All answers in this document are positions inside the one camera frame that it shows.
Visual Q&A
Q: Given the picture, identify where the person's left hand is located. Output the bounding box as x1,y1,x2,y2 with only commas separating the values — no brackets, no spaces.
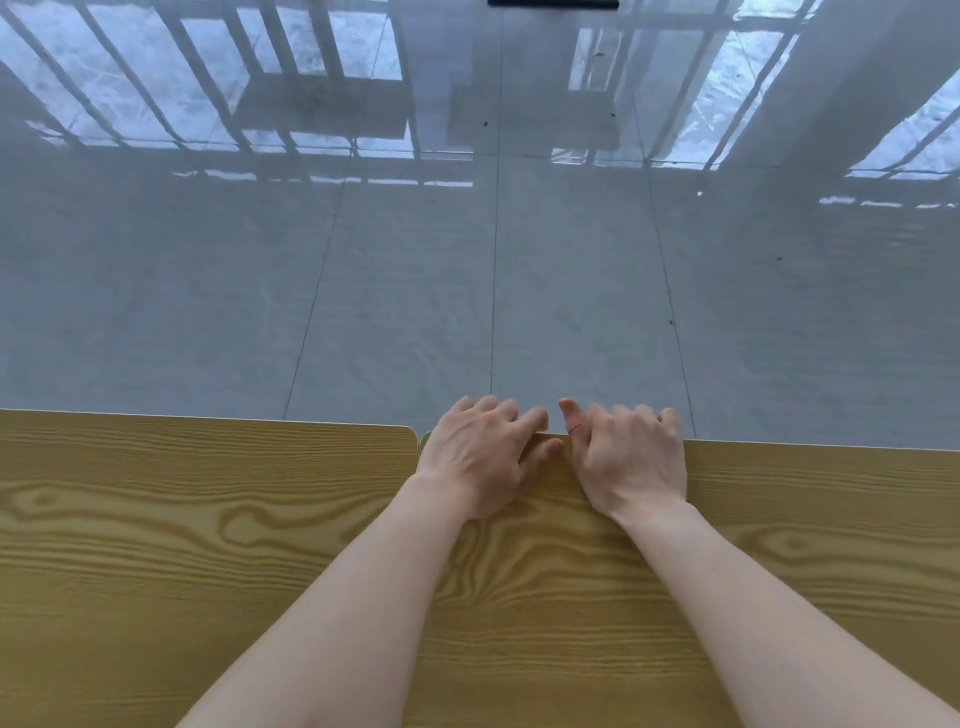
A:
413,395,566,523

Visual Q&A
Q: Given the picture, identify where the person's right hand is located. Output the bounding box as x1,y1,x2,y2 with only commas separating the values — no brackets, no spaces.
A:
557,397,690,526

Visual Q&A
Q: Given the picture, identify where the person's left forearm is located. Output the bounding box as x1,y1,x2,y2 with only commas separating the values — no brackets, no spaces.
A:
174,472,493,728

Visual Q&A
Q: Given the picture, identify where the person's right forearm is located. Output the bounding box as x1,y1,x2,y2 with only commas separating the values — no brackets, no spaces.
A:
614,498,960,728

